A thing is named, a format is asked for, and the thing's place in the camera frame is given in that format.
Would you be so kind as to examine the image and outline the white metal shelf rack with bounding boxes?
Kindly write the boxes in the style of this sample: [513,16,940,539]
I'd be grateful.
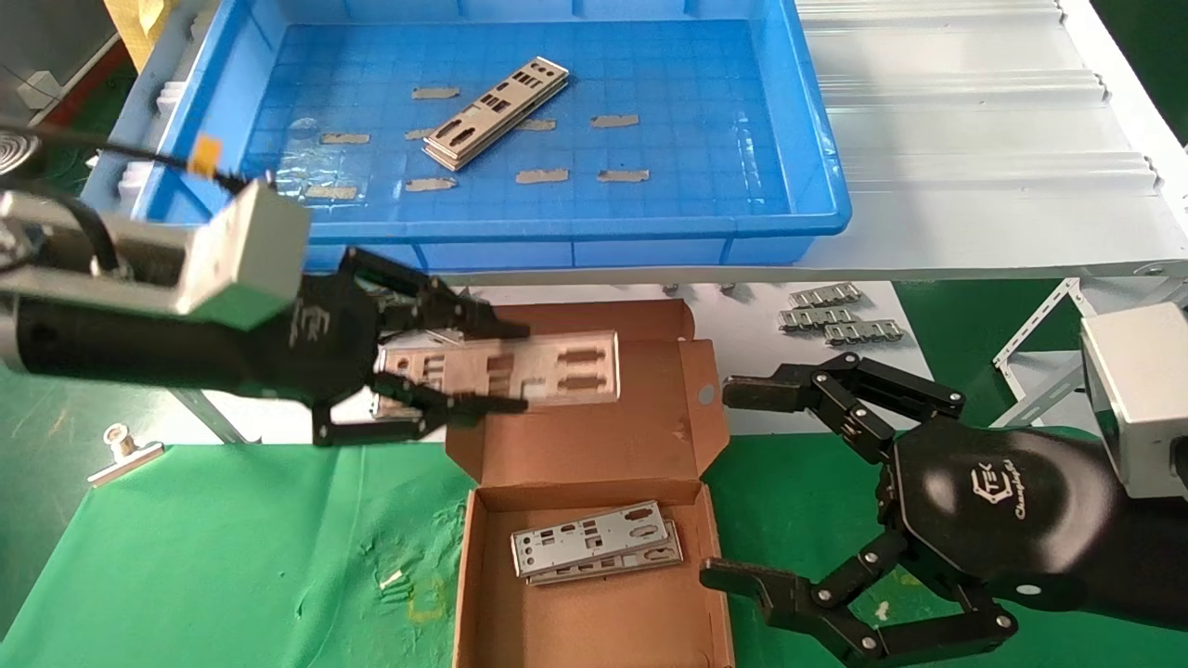
[0,0,1188,446]

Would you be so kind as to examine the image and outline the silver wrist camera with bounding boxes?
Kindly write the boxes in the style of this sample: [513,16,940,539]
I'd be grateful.
[0,181,312,330]
[1079,302,1188,502]

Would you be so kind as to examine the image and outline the white socket box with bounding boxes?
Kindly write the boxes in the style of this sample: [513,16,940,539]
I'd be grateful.
[14,70,61,112]

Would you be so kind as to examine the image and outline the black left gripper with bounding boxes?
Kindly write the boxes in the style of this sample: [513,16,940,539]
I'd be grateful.
[14,245,532,448]

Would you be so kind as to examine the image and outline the blue plastic tray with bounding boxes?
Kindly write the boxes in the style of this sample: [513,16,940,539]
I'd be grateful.
[127,0,852,273]

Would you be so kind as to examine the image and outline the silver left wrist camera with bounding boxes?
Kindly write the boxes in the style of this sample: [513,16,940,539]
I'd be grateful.
[0,181,312,330]

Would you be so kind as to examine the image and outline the silver binder clip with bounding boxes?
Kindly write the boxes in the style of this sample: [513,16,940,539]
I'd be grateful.
[86,424,164,488]

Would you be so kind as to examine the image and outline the brown cardboard box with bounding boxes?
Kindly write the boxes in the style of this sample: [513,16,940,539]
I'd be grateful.
[444,299,734,668]

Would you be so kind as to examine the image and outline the notched grey metal strip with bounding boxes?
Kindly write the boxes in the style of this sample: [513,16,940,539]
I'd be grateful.
[778,306,858,332]
[788,282,862,309]
[823,318,904,346]

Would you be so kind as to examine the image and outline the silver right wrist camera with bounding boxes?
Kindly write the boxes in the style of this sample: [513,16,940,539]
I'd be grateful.
[1079,302,1188,502]

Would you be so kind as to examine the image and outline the black round stool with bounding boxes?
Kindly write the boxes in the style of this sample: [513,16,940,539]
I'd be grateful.
[0,130,43,186]

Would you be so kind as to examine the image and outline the yellow cardboard sheet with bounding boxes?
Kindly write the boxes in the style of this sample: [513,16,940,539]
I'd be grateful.
[102,0,179,71]

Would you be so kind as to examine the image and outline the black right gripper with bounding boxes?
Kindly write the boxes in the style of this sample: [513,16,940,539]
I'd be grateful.
[697,350,1188,668]

